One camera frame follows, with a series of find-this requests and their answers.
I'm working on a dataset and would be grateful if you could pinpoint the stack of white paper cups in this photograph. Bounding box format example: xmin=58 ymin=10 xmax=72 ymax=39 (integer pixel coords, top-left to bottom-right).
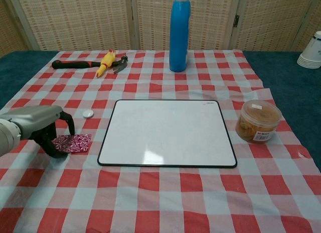
xmin=296 ymin=31 xmax=321 ymax=70

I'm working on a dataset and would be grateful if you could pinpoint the black red claw hammer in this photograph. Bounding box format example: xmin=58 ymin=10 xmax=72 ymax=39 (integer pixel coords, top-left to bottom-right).
xmin=51 ymin=55 xmax=130 ymax=75

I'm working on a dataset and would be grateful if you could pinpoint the blue pump bottle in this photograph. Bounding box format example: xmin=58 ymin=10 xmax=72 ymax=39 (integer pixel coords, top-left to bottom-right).
xmin=169 ymin=0 xmax=191 ymax=73

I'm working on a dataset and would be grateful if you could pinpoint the woven folding screen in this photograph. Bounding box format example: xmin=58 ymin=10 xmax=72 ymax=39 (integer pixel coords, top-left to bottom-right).
xmin=0 ymin=0 xmax=321 ymax=58

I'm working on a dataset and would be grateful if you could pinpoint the yellow rubber chicken toy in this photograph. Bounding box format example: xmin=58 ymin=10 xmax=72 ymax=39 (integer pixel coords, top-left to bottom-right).
xmin=95 ymin=49 xmax=117 ymax=78

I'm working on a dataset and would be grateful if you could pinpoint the red white checkered tablecloth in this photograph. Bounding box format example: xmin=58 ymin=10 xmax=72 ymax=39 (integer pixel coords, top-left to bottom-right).
xmin=0 ymin=49 xmax=321 ymax=233

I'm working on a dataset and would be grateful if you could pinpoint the red white patterned packet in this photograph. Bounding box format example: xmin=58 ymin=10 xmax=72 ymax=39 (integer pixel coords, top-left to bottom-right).
xmin=52 ymin=133 xmax=93 ymax=153

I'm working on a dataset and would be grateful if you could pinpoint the clear tub of rubber bands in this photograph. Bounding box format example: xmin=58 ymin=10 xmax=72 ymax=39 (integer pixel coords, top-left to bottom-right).
xmin=235 ymin=99 xmax=282 ymax=144

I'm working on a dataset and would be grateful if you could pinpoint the white board black rim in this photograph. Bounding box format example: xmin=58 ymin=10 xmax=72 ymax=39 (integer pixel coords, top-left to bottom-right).
xmin=97 ymin=99 xmax=238 ymax=169

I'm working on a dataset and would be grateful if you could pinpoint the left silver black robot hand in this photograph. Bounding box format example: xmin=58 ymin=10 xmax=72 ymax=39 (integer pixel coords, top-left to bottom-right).
xmin=0 ymin=105 xmax=76 ymax=159

